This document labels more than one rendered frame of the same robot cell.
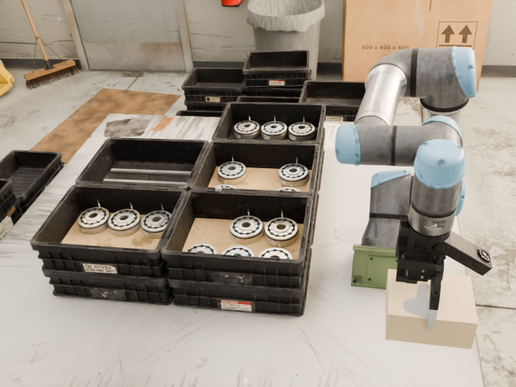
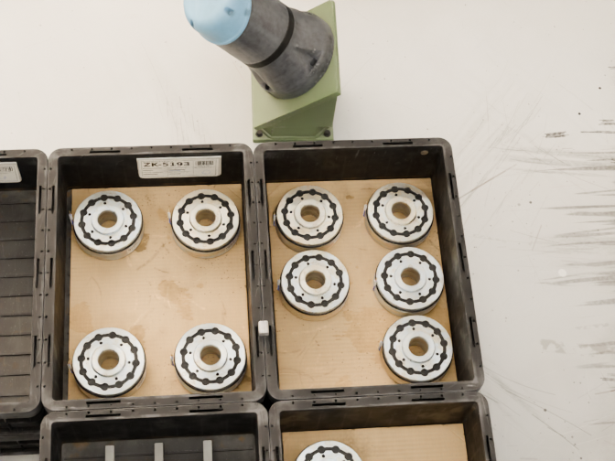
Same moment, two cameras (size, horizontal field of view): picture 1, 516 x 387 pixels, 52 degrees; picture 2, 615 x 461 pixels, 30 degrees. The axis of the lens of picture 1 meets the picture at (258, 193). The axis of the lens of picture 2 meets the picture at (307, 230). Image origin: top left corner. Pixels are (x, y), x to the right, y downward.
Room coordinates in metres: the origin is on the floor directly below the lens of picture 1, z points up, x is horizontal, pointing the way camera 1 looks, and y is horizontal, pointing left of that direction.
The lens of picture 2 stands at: (1.55, 0.65, 2.42)
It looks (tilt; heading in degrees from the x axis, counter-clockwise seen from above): 64 degrees down; 246
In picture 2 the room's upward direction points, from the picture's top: 9 degrees clockwise
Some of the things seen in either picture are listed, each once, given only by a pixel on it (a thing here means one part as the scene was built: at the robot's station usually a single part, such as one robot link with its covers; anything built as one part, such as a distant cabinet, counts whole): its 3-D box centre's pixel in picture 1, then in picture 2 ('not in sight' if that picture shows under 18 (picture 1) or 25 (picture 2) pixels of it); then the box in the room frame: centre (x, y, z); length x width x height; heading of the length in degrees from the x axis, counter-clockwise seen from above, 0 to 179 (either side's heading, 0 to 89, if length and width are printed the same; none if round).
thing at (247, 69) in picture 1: (278, 94); not in sight; (3.11, -0.19, 0.37); 0.42 x 0.34 x 0.46; 76
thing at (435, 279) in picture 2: (236, 258); (409, 278); (1.11, 0.08, 0.86); 0.10 x 0.10 x 0.01
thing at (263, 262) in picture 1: (239, 226); (363, 263); (1.19, 0.06, 0.92); 0.40 x 0.30 x 0.02; 77
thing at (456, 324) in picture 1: (428, 307); not in sight; (0.69, -0.32, 1.09); 0.16 x 0.12 x 0.07; 76
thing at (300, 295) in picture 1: (244, 264); not in sight; (1.19, 0.06, 0.76); 0.40 x 0.30 x 0.12; 77
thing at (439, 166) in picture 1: (437, 176); not in sight; (0.70, -0.30, 1.40); 0.09 x 0.08 x 0.11; 160
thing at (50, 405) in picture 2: (257, 167); (153, 272); (1.48, -0.01, 0.92); 0.40 x 0.30 x 0.02; 77
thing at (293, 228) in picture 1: (281, 228); (309, 215); (1.23, -0.06, 0.86); 0.10 x 0.10 x 0.01
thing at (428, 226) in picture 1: (431, 216); not in sight; (0.69, -0.29, 1.32); 0.08 x 0.08 x 0.05
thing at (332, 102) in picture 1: (336, 128); not in sight; (2.62, -0.48, 0.37); 0.40 x 0.30 x 0.45; 76
